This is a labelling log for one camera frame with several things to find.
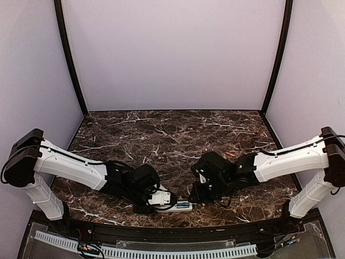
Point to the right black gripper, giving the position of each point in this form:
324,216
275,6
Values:
199,197

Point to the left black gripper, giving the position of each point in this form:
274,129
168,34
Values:
139,210

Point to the white remote control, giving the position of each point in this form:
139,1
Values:
169,209

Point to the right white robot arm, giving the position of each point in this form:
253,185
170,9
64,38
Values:
324,153

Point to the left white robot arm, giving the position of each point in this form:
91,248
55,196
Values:
33,155

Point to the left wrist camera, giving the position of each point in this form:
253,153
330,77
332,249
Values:
162,198

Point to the black front rail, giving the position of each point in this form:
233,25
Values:
261,232

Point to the white slotted cable duct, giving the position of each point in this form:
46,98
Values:
147,250

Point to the right black frame post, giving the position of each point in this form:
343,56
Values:
278,57

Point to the black frame post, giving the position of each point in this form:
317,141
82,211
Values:
278,57
58,6

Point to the left black frame post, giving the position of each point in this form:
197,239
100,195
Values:
58,6

